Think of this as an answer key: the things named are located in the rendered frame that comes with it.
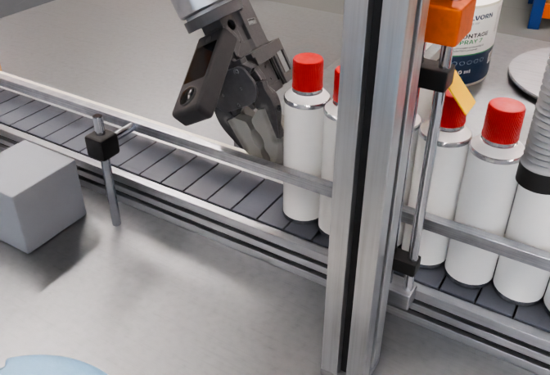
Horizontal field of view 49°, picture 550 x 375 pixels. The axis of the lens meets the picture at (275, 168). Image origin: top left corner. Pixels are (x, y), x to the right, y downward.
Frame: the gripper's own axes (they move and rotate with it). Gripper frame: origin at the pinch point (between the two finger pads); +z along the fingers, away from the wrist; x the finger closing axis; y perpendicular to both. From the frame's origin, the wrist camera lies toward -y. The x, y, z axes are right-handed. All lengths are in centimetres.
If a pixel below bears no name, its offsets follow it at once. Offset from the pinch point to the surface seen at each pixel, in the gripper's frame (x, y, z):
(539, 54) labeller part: -14, 67, 13
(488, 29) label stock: -13, 50, 2
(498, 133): -27.8, -1.3, 1.0
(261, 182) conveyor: 6.5, 3.6, 2.7
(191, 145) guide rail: 7.5, -3.7, -6.7
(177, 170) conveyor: 16.5, -0.1, -3.0
